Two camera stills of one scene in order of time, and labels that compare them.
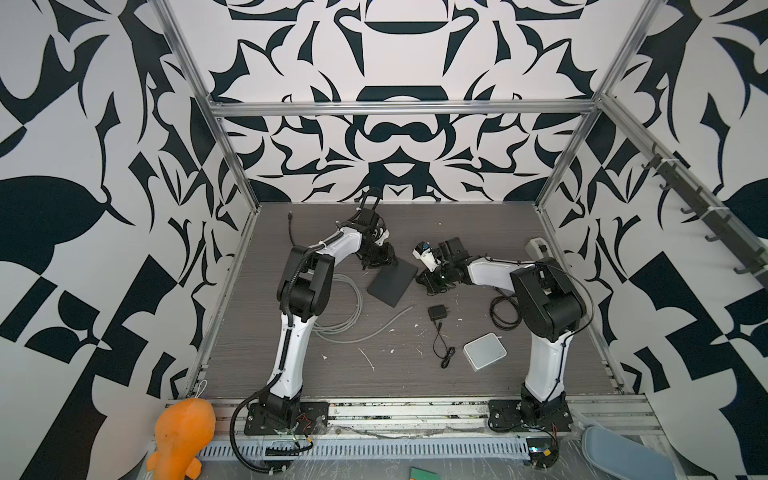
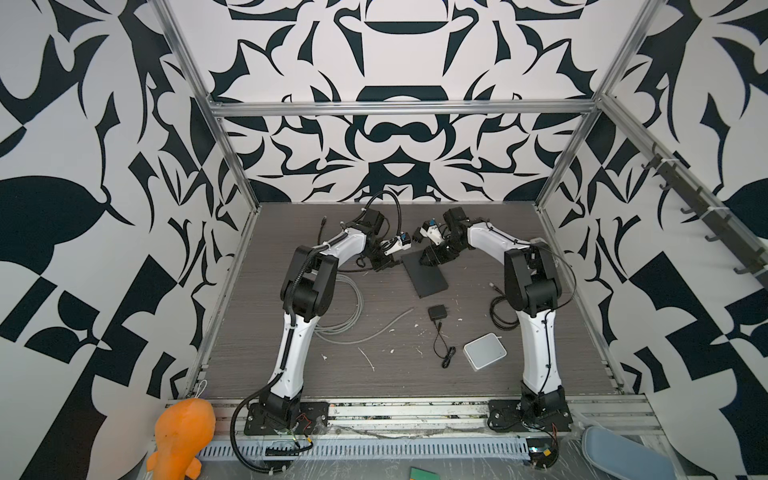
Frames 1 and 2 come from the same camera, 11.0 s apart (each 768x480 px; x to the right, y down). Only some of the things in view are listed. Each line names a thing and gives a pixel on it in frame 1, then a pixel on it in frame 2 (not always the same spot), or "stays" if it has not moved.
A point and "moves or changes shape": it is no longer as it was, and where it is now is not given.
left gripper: (392, 255) stays
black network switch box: (392, 281) moves or changes shape
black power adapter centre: (437, 313) stays
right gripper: (427, 281) -> (431, 256)
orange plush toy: (183, 431) stays
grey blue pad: (625, 458) stays
